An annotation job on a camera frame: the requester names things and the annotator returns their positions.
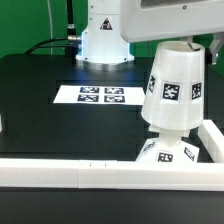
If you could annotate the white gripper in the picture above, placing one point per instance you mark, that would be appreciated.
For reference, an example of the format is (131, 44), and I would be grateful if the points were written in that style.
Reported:
(145, 20)

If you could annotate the white lamp shade cone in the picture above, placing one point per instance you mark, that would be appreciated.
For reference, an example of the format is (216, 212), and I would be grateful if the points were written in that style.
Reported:
(174, 98)

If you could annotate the white lamp base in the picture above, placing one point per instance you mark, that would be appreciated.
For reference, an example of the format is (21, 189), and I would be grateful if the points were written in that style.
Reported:
(168, 147)

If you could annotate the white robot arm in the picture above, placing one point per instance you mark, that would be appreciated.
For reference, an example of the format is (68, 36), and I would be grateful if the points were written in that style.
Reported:
(114, 24)

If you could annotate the white marker sheet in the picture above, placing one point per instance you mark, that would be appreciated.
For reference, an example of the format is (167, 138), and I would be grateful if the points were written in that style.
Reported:
(108, 95)

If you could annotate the white object at left edge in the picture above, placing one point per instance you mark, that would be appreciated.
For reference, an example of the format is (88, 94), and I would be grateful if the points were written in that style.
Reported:
(1, 124)

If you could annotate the white right rail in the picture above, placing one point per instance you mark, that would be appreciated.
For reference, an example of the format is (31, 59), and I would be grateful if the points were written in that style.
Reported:
(212, 139)

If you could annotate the white rail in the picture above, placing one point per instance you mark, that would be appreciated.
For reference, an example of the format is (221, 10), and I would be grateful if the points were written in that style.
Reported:
(80, 174)
(212, 139)

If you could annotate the white front rail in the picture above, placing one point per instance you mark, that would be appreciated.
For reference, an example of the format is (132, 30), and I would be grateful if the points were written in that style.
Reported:
(80, 174)

